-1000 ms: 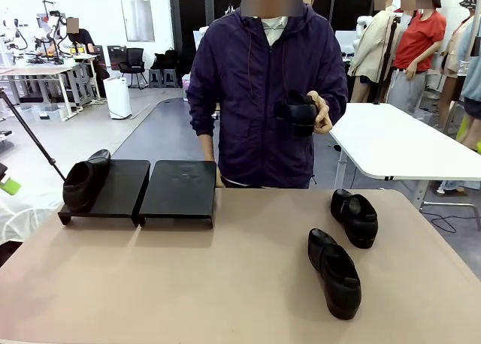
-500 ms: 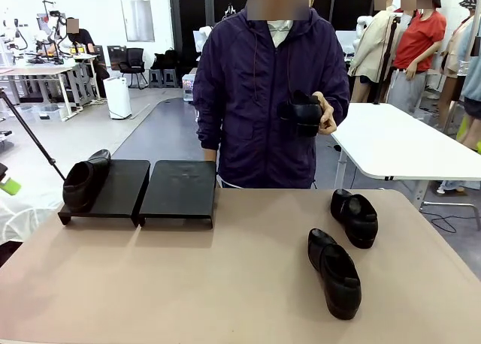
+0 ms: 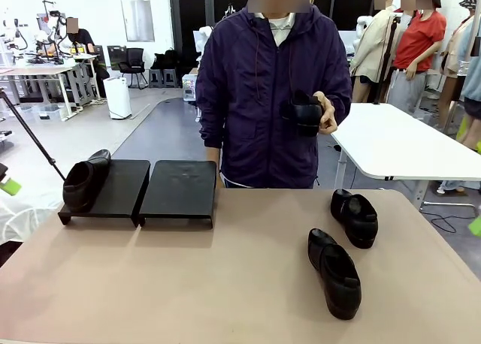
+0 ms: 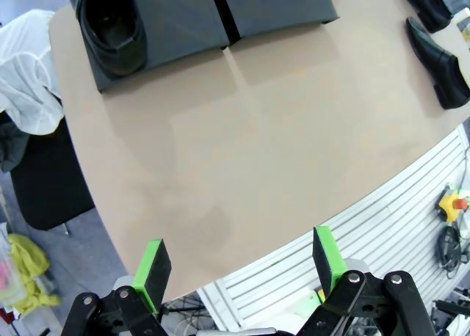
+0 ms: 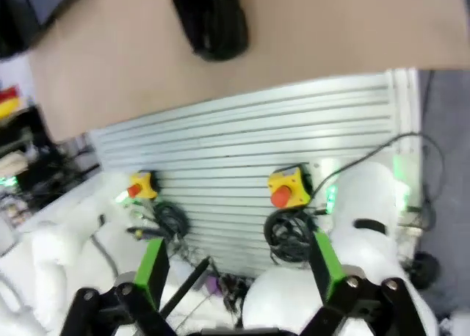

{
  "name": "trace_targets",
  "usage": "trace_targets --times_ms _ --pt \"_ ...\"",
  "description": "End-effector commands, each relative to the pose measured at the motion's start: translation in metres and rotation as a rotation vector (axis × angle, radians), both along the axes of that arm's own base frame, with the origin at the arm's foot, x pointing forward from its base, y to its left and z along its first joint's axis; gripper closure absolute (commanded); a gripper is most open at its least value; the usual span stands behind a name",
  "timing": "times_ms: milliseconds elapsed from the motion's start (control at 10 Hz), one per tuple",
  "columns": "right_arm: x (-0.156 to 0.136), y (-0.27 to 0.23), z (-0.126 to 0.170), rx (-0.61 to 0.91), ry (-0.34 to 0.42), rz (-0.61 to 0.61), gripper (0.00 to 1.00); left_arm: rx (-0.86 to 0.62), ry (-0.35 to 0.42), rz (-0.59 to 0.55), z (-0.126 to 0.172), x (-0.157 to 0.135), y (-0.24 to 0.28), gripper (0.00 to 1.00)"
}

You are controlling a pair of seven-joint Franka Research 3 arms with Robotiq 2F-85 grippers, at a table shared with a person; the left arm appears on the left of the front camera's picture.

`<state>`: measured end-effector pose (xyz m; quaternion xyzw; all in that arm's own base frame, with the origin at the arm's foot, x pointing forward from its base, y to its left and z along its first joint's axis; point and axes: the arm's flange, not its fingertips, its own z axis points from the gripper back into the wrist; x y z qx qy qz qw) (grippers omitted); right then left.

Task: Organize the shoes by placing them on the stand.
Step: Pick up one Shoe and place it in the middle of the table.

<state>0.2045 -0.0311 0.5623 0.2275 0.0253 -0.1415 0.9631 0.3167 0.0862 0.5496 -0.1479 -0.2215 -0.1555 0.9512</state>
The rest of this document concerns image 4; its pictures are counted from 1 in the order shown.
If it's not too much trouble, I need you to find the yellow cloth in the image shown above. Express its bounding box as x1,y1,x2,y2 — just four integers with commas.
6,233,62,317

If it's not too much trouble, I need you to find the yellow emergency stop button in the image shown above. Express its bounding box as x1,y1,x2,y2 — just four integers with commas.
438,188,470,222

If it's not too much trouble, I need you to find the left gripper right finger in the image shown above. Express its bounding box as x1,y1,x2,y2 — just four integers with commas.
293,225,438,336

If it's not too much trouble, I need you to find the black leather dress shoe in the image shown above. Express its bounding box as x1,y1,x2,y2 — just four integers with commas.
405,16,470,111
75,0,148,77
395,0,453,34

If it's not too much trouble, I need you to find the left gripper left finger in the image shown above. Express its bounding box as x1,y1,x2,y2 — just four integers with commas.
64,238,173,336

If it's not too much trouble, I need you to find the white plastic cover cloth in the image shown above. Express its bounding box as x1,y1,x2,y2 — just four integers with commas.
0,9,66,135

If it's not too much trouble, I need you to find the black chair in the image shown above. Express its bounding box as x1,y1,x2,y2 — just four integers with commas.
9,117,95,231

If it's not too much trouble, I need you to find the black cable bundle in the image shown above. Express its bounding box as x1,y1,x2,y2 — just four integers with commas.
436,222,464,278

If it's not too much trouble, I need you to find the dark grey garment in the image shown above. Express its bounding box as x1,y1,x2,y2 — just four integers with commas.
0,110,32,172

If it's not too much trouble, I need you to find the black shoe stand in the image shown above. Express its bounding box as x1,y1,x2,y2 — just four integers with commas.
209,0,339,47
68,0,231,94

